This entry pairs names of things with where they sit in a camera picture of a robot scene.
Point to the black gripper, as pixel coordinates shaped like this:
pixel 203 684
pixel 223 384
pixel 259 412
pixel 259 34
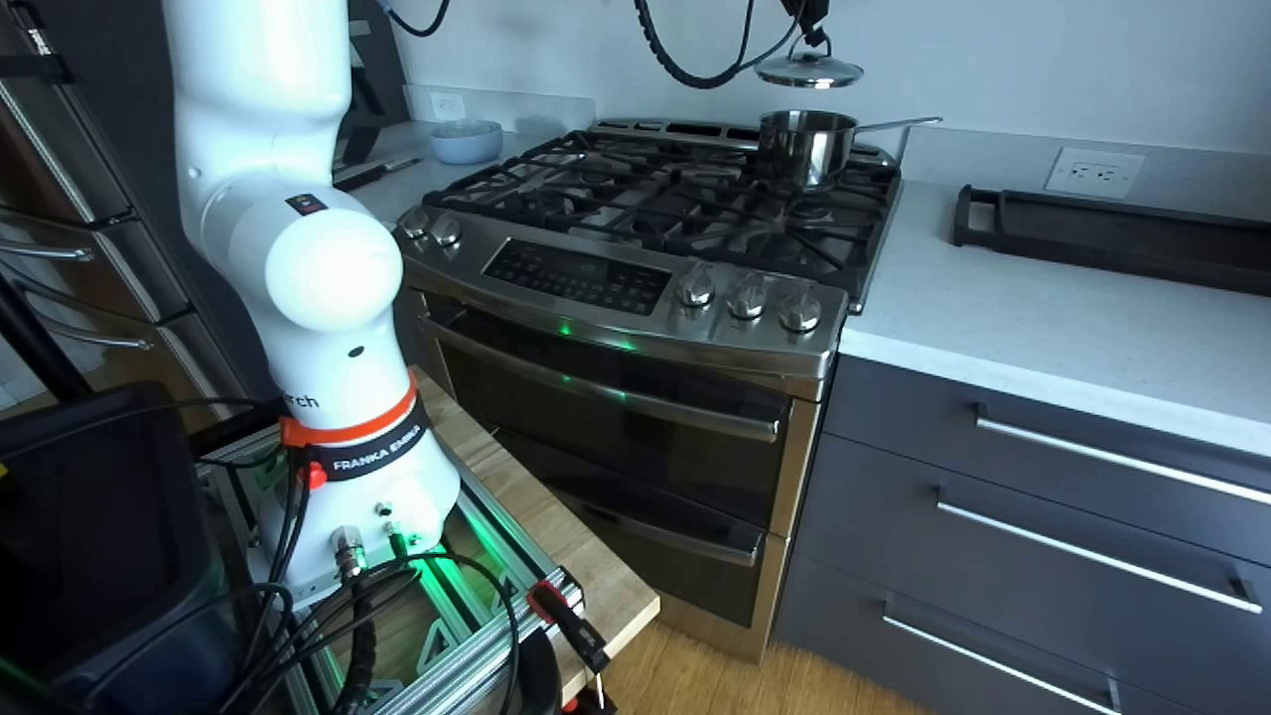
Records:
pixel 805 10

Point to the glass pot lid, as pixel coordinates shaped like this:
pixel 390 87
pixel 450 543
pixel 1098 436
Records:
pixel 811 72

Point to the small steel saucepan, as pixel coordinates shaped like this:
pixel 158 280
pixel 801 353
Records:
pixel 801 146

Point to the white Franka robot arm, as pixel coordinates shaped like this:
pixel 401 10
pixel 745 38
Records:
pixel 317 265

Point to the pale blue bowl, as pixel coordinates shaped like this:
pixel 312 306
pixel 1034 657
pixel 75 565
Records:
pixel 463 141

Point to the stainless steel gas range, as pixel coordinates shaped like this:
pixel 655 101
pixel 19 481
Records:
pixel 621 358

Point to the black griddle tray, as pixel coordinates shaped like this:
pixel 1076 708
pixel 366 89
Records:
pixel 1124 240

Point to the dark utensil on counter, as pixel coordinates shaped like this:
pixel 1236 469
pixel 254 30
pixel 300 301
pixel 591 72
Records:
pixel 380 169

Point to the wooden platform board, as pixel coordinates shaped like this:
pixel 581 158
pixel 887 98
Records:
pixel 542 529

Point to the metal shelf rack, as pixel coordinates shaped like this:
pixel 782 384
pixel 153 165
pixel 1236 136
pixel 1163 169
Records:
pixel 80 240

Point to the black bin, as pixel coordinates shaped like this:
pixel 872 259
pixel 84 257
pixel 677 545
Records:
pixel 94 557

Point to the white single wall outlet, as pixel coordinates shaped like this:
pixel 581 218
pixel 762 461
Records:
pixel 1092 174

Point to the white double wall outlet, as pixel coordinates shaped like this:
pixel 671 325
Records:
pixel 444 105

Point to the aluminium base frame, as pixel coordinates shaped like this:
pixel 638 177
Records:
pixel 450 651

